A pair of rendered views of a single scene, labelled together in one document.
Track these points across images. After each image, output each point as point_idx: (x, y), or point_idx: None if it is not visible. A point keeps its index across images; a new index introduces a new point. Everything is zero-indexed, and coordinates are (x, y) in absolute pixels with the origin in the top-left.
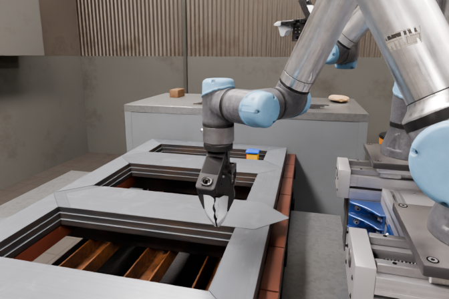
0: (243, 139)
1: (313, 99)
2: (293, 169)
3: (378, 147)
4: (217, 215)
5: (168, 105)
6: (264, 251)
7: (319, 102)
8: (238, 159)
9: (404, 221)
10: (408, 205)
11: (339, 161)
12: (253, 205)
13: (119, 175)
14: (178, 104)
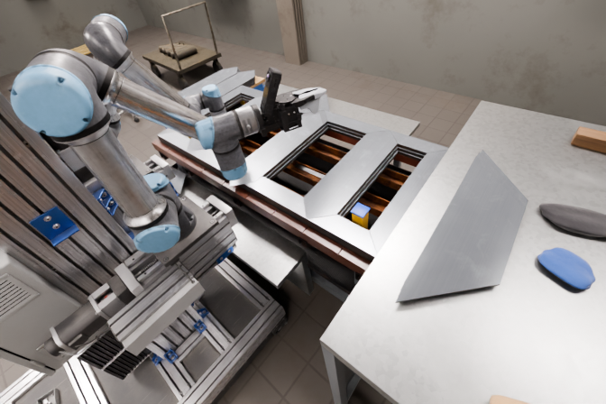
0: None
1: (601, 398)
2: (323, 244)
3: (200, 219)
4: (254, 160)
5: (472, 129)
6: (218, 171)
7: (511, 359)
8: (348, 196)
9: (142, 163)
10: (145, 171)
11: (224, 204)
12: (253, 176)
13: (351, 133)
14: (480, 137)
